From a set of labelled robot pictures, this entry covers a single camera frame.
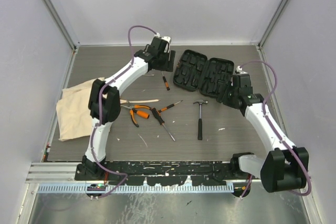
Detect black plastic tool case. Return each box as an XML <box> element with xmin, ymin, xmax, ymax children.
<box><xmin>173</xmin><ymin>49</ymin><xmax>234</xmax><ymax>98</ymax></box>

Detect orange black slim screwdriver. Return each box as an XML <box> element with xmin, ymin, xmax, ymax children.
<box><xmin>158</xmin><ymin>100</ymin><xmax>183</xmax><ymax>113</ymax></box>

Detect black handled claw hammer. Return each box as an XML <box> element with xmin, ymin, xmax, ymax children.
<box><xmin>193</xmin><ymin>100</ymin><xmax>208</xmax><ymax>141</ymax></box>

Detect black handled large screwdriver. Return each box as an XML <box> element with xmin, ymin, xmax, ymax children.
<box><xmin>151</xmin><ymin>108</ymin><xmax>176</xmax><ymax>142</ymax></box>

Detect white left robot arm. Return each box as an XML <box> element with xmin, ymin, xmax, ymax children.
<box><xmin>75</xmin><ymin>34</ymin><xmax>175</xmax><ymax>180</ymax></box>

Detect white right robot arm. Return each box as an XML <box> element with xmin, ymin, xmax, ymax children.
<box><xmin>220</xmin><ymin>73</ymin><xmax>311</xmax><ymax>193</ymax></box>

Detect small black orange screwdriver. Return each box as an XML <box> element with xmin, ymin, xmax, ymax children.
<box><xmin>161</xmin><ymin>71</ymin><xmax>170</xmax><ymax>91</ymax></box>

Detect wooden flat stick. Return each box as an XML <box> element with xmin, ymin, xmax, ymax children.
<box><xmin>120</xmin><ymin>99</ymin><xmax>160</xmax><ymax>104</ymax></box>

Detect orange black pliers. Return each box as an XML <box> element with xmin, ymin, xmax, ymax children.
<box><xmin>121</xmin><ymin>104</ymin><xmax>151</xmax><ymax>127</ymax></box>

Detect beige cloth bag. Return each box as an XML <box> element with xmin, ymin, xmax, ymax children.
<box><xmin>56</xmin><ymin>79</ymin><xmax>95</xmax><ymax>142</ymax></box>

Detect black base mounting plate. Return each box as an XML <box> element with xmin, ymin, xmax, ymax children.
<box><xmin>75</xmin><ymin>161</ymin><xmax>249</xmax><ymax>186</ymax></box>

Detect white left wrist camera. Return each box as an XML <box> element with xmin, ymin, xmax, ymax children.
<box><xmin>154</xmin><ymin>33</ymin><xmax>172</xmax><ymax>44</ymax></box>

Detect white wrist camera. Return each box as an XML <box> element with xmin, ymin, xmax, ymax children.
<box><xmin>154</xmin><ymin>33</ymin><xmax>172</xmax><ymax>44</ymax></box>
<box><xmin>235</xmin><ymin>66</ymin><xmax>247</xmax><ymax>74</ymax></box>

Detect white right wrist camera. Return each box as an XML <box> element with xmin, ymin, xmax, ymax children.
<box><xmin>235</xmin><ymin>66</ymin><xmax>247</xmax><ymax>74</ymax></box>

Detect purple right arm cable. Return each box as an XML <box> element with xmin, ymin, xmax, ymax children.
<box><xmin>237</xmin><ymin>60</ymin><xmax>311</xmax><ymax>200</ymax></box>

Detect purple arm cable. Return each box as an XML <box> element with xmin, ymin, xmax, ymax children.
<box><xmin>237</xmin><ymin>60</ymin><xmax>311</xmax><ymax>200</ymax></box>
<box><xmin>89</xmin><ymin>25</ymin><xmax>161</xmax><ymax>200</ymax></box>

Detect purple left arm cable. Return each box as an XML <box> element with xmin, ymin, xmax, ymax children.
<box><xmin>89</xmin><ymin>25</ymin><xmax>161</xmax><ymax>200</ymax></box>

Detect aluminium front rail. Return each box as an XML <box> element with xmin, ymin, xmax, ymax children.
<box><xmin>26</xmin><ymin>162</ymin><xmax>245</xmax><ymax>183</ymax></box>

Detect white slotted cable duct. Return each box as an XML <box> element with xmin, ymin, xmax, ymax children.
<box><xmin>37</xmin><ymin>183</ymin><xmax>234</xmax><ymax>194</ymax></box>

